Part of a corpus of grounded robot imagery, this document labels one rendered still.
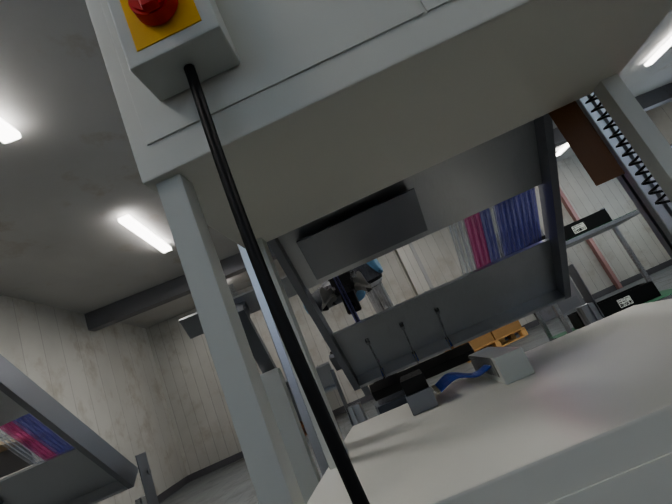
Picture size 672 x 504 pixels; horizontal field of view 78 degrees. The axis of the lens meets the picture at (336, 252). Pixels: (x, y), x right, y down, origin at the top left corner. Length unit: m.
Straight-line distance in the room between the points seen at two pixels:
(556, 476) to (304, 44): 0.47
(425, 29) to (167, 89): 0.28
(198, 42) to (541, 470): 0.49
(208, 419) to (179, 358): 1.41
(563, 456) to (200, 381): 9.18
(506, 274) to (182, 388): 8.72
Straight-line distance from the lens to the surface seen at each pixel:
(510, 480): 0.40
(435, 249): 9.67
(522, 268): 1.29
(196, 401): 9.49
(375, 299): 1.83
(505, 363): 0.75
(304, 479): 1.28
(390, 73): 0.48
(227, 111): 0.48
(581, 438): 0.41
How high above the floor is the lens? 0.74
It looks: 15 degrees up
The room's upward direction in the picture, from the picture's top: 24 degrees counter-clockwise
